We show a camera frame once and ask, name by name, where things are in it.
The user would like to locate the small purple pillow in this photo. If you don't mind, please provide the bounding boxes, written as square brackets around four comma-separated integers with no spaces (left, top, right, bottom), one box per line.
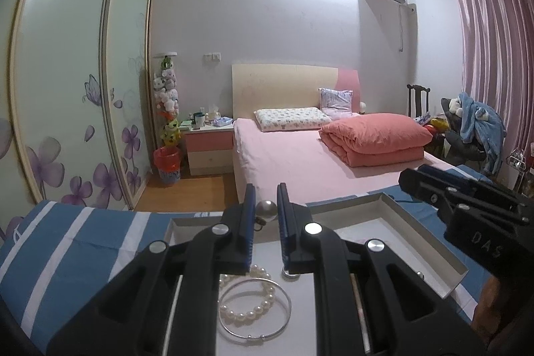
[318,88,354,120]

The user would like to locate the dark wooden chair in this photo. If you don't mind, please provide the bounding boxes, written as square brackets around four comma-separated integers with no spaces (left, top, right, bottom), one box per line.
[407,84,430,119]

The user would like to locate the grey cardboard tray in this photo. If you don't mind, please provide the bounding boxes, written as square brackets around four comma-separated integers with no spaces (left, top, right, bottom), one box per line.
[161,192,470,356]

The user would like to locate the white patterned pillow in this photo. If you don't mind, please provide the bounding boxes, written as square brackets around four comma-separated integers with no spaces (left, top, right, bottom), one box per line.
[254,107,331,132]

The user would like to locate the metal rack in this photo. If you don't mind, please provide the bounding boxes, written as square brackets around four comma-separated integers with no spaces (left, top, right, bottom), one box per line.
[506,147,528,190]

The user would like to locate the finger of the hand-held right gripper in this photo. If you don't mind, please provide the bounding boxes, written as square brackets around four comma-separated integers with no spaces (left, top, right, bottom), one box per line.
[417,164,534,211]
[398,167,532,225]

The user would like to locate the pink curtain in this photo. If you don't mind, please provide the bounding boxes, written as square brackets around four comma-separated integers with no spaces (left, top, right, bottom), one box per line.
[453,0,534,173]

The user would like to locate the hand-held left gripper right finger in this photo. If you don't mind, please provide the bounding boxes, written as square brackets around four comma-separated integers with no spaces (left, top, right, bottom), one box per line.
[276,183,489,356]

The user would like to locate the bed with pink sheet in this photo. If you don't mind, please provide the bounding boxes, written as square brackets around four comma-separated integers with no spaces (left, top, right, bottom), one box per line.
[232,112,455,211]

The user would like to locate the red waste bin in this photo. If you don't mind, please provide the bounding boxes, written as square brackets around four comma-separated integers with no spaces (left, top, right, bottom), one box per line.
[153,146,182,185]

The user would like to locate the dark padded chair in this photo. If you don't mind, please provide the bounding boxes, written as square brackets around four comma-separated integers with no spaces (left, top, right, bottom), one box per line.
[440,97,489,162]

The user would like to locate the white pearl bracelet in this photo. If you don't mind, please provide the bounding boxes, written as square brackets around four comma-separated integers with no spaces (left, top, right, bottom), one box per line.
[218,264,277,327]

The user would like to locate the cream and pink headboard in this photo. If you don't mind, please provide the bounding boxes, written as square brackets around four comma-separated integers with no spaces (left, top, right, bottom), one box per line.
[231,64,360,121]

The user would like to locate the colourful toys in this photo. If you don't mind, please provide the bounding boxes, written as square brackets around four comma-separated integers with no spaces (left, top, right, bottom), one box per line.
[421,116,451,135]

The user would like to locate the thin silver bangle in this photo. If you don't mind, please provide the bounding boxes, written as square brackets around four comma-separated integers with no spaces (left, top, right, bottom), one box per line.
[218,278,293,341]

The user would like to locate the floral sliding door wardrobe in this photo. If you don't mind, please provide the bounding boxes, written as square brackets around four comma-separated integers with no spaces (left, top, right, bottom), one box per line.
[0,0,161,244]

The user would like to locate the blue striped tablecloth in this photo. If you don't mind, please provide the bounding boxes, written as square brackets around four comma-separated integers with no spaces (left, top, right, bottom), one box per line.
[0,164,495,356]

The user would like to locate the plush toy stack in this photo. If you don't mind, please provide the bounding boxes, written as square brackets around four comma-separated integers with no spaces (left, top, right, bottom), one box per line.
[152,52,183,150]

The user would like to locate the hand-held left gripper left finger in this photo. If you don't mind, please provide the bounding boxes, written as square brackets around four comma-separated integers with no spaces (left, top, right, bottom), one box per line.
[46,184,257,356]

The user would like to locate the person's right hand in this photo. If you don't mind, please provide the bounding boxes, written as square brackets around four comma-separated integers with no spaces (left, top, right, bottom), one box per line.
[471,275,534,356]

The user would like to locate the blue plush robe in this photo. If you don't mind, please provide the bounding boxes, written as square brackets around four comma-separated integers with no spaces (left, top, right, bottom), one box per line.
[453,92,506,175]

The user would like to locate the coral folded quilt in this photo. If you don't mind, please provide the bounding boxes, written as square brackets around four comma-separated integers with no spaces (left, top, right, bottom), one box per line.
[319,113,435,168]

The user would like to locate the pink and cream nightstand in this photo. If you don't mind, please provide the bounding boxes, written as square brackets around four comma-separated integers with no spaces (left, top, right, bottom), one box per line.
[182,116,235,176]

